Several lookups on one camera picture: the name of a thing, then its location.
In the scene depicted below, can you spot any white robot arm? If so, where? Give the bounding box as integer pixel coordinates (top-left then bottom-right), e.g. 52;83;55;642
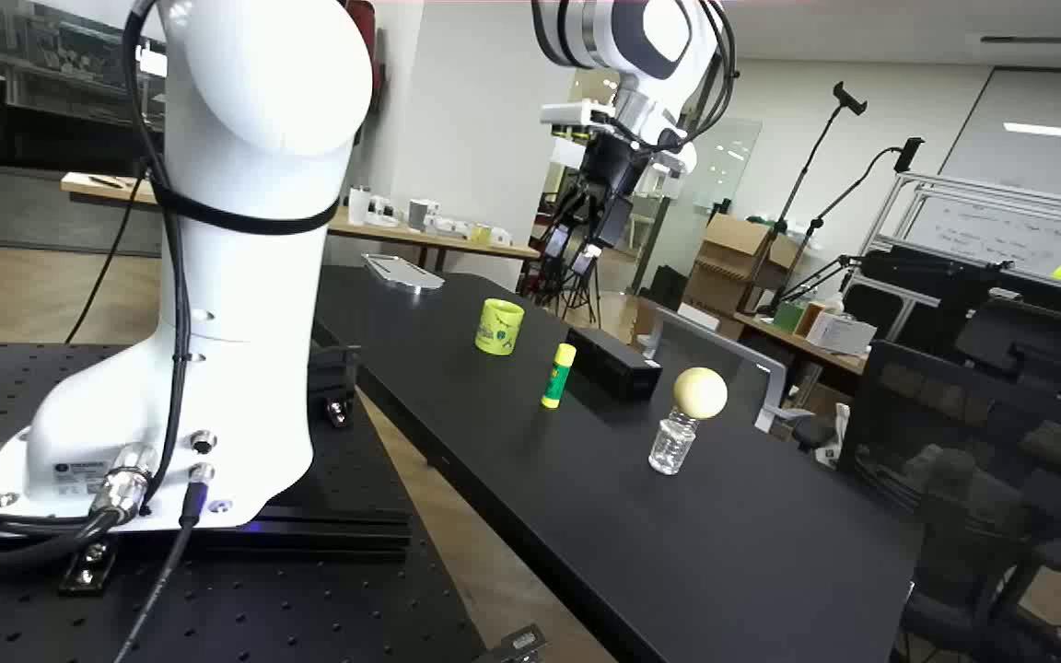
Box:
0;0;372;535

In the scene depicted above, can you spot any black optical breadboard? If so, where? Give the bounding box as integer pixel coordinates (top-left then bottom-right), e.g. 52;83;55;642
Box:
0;337;545;663

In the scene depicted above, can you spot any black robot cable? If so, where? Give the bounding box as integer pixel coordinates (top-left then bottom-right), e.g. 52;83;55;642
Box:
62;0;209;663

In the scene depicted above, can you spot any cardboard box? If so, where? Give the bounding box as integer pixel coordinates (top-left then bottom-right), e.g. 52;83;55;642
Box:
687;212;795;316

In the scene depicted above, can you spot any green mug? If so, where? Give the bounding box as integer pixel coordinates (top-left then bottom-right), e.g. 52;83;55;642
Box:
474;297;523;358

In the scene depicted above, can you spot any black rectangular box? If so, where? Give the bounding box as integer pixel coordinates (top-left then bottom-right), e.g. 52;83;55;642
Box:
569;326;661;402

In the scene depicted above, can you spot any wooden table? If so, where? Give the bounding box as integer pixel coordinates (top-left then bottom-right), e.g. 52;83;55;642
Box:
59;169;534;273

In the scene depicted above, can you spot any yellow ball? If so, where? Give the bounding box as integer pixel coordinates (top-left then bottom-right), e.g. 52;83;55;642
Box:
674;363;731;418

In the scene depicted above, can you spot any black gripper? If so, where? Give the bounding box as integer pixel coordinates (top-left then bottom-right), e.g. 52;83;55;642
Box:
563;132;647;247

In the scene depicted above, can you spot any green yellow glue stick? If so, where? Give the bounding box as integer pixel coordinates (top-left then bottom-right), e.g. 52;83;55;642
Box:
542;342;580;408

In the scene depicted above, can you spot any black office chair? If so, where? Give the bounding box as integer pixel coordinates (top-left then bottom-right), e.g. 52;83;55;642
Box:
840;342;1061;663

